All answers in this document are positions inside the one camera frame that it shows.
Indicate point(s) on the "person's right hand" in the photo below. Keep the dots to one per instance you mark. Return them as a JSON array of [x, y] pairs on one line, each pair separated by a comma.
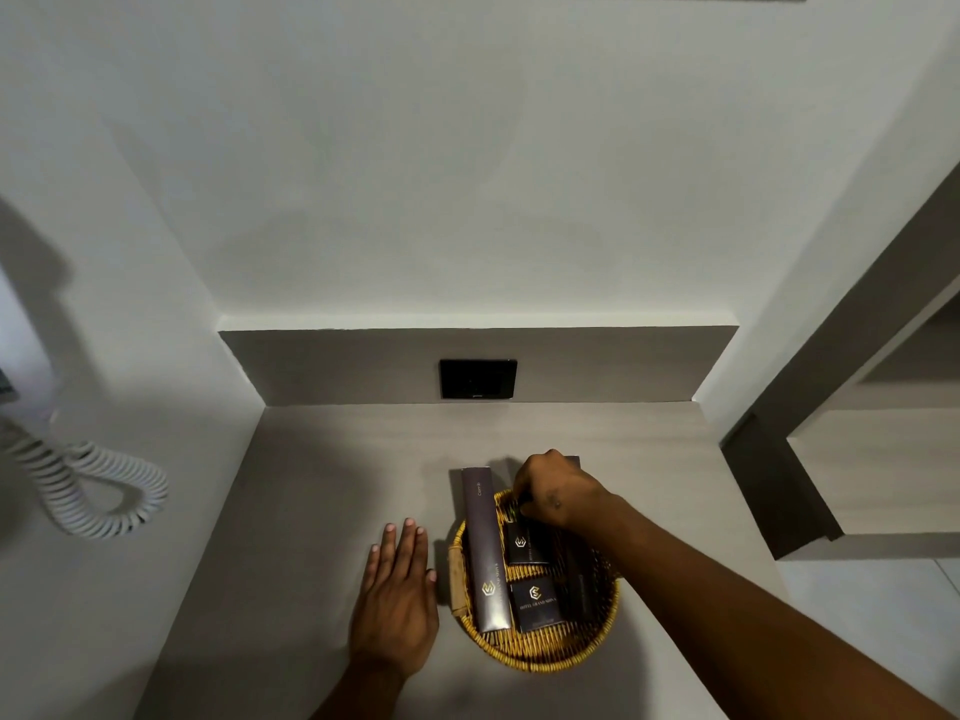
[[559, 491]]

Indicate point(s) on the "person's left hand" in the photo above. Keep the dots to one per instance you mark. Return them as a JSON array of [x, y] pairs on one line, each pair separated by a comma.
[[394, 607]]

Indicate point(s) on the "person's right fingers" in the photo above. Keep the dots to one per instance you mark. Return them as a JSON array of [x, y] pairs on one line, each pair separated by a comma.
[[523, 493]]

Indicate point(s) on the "person's left little finger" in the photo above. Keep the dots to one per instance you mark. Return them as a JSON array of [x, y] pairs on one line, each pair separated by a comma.
[[373, 562]]

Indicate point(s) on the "person's left middle finger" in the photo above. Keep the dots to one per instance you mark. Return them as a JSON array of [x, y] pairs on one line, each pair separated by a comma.
[[407, 542]]

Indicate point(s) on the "small dark box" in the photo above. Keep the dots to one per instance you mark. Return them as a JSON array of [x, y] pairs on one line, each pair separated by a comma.
[[527, 545], [535, 601]]

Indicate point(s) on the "person's right forearm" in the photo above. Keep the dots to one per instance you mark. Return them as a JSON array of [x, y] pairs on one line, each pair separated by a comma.
[[735, 614]]

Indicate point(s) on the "person's left forearm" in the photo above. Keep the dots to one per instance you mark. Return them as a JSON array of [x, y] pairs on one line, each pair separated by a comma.
[[360, 693]]

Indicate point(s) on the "long purple box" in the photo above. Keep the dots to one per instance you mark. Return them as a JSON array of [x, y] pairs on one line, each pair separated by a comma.
[[487, 562]]

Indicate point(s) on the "long dark box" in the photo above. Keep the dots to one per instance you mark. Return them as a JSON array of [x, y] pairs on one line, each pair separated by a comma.
[[579, 577]]

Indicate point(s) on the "round wicker basket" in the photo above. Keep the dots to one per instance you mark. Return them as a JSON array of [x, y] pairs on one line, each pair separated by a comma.
[[540, 652]]

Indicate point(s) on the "black wall socket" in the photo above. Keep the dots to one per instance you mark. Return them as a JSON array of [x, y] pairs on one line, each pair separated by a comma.
[[478, 379]]

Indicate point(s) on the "white wall phone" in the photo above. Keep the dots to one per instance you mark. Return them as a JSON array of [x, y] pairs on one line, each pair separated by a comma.
[[22, 352]]

